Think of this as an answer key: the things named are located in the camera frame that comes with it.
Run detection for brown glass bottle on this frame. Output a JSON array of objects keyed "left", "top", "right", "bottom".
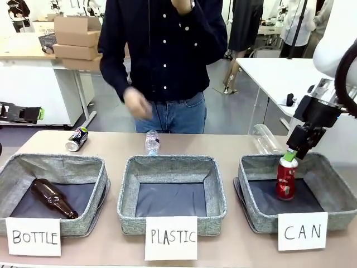
[{"left": 30, "top": 178, "right": 80, "bottom": 219}]

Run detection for dark blue soda can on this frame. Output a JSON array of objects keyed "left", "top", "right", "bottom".
[{"left": 65, "top": 126, "right": 89, "bottom": 152}]

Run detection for clear plastic water bottle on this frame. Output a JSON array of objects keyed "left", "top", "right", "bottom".
[{"left": 144, "top": 129, "right": 162, "bottom": 156}]

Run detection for bystander in dark dress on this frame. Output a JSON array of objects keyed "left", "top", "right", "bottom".
[{"left": 222, "top": 0, "right": 265, "bottom": 95}]

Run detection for bystander in white shirt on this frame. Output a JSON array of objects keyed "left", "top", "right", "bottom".
[{"left": 279, "top": 0, "right": 317, "bottom": 59}]

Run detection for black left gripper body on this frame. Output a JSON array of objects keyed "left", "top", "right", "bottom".
[{"left": 0, "top": 101, "right": 22, "bottom": 124}]

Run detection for person's left forearm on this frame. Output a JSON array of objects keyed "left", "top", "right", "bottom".
[{"left": 178, "top": 0, "right": 227, "bottom": 31}]

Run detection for seated bystander in black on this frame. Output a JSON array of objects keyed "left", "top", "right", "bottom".
[{"left": 6, "top": 0, "right": 32, "bottom": 32}]

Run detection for black tripod pole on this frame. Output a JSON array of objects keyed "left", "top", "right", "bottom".
[{"left": 288, "top": 0, "right": 308, "bottom": 60}]

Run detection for grey fabric basket plastic label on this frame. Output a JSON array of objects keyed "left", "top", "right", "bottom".
[{"left": 117, "top": 155, "right": 228, "bottom": 236}]

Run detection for open cardboard box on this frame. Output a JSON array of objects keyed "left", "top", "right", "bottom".
[{"left": 53, "top": 15, "right": 103, "bottom": 48}]

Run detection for person's right forearm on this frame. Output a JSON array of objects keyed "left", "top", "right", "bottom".
[{"left": 98, "top": 50, "right": 133, "bottom": 103}]

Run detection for person in dark shirt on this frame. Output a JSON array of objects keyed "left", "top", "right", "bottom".
[{"left": 97, "top": 0, "right": 228, "bottom": 135}]

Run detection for white paper sign PLASTIC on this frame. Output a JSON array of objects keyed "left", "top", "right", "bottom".
[{"left": 144, "top": 216, "right": 199, "bottom": 261}]

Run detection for grey fabric basket bottle label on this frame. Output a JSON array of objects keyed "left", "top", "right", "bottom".
[{"left": 0, "top": 152, "right": 112, "bottom": 238}]

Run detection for grey fabric basket can label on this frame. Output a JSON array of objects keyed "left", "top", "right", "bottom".
[{"left": 233, "top": 151, "right": 357, "bottom": 235}]

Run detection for person's right hand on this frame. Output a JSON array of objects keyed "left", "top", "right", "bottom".
[{"left": 123, "top": 85, "right": 153, "bottom": 122}]

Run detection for wooden top white desk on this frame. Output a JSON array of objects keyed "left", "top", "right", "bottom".
[{"left": 0, "top": 32, "right": 99, "bottom": 130}]

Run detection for red soda can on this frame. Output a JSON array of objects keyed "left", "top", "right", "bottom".
[{"left": 275, "top": 159, "right": 298, "bottom": 202}]

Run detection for person's left hand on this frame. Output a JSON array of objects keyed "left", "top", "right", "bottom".
[{"left": 171, "top": 0, "right": 196, "bottom": 15}]

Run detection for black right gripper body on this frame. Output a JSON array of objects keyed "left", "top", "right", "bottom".
[{"left": 305, "top": 97, "right": 343, "bottom": 128}]

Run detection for clear plastic bottle lying down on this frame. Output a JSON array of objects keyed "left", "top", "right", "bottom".
[{"left": 252, "top": 123, "right": 283, "bottom": 155}]

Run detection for white paper sign BOTTLE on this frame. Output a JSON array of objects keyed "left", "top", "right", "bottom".
[{"left": 5, "top": 217, "right": 62, "bottom": 257}]

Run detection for white paper sign CAN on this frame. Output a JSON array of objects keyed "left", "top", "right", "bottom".
[{"left": 277, "top": 212, "right": 329, "bottom": 252}]

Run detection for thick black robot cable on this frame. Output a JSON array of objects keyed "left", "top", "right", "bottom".
[{"left": 334, "top": 38, "right": 357, "bottom": 118}]

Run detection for bystander in beige clothes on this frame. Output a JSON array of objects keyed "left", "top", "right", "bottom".
[{"left": 303, "top": 0, "right": 334, "bottom": 59}]

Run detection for flat closed cardboard box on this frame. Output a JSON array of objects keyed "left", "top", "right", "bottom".
[
  {"left": 52, "top": 43, "right": 100, "bottom": 61},
  {"left": 61, "top": 55, "right": 103, "bottom": 71}
]

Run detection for white table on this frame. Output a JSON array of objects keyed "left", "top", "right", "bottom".
[{"left": 235, "top": 57, "right": 335, "bottom": 132}]

